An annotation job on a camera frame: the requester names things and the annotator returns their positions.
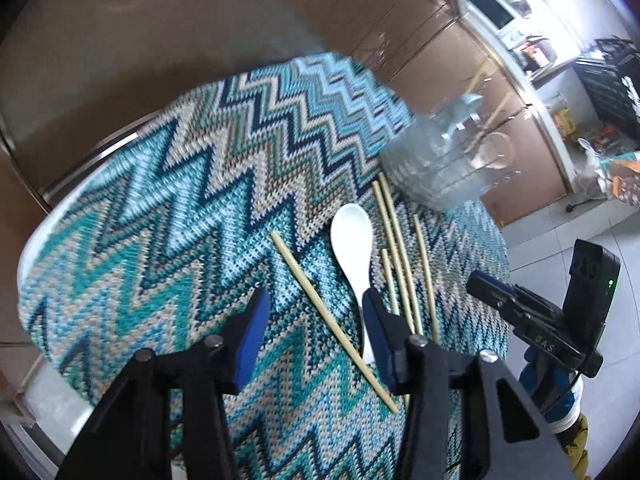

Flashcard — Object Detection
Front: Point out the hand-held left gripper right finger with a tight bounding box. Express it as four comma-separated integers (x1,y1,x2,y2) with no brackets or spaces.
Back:
361,287,577,480

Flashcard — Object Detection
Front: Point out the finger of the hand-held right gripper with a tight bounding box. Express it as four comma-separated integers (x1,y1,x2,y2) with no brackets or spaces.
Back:
471,270,518,293
466,279,532,322

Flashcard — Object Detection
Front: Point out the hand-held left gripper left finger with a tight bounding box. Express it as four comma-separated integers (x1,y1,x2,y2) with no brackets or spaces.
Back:
54,287,272,480

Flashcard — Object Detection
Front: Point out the bamboo chopsticks group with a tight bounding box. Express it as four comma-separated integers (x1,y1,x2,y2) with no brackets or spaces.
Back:
270,174,442,415

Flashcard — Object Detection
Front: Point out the person's right forearm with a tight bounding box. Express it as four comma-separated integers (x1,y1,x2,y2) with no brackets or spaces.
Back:
547,385,592,480

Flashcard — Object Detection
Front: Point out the person's right hand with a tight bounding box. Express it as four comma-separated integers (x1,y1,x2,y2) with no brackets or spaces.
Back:
520,347,577,415

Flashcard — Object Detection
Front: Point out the brown patterned hanging cloth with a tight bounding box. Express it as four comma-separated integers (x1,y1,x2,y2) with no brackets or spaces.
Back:
599,152,640,205

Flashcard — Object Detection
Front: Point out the zigzag knitted table cloth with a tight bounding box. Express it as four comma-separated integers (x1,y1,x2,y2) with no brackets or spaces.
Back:
17,54,512,480

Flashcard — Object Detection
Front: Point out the yellow cooking oil bottle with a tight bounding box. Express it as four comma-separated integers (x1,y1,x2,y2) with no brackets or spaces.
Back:
552,105,577,137

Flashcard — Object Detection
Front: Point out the black dish rack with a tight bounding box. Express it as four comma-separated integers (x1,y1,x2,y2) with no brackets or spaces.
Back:
575,37,640,155

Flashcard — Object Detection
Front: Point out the white microwave oven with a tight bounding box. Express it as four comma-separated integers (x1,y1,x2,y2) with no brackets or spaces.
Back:
466,0,534,51

